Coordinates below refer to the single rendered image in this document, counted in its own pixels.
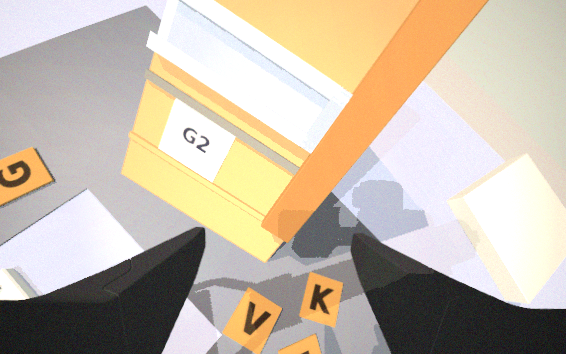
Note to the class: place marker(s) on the white paper ticket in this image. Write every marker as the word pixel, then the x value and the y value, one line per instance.
pixel 195 141

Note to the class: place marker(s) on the orange tile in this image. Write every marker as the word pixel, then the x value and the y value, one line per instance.
pixel 252 320
pixel 20 174
pixel 321 299
pixel 308 345

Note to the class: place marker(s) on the pale yellow board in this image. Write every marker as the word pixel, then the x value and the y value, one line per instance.
pixel 305 86

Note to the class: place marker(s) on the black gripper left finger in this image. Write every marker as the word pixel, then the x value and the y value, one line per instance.
pixel 130 308

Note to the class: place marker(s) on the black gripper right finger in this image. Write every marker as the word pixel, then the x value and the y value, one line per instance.
pixel 422 311

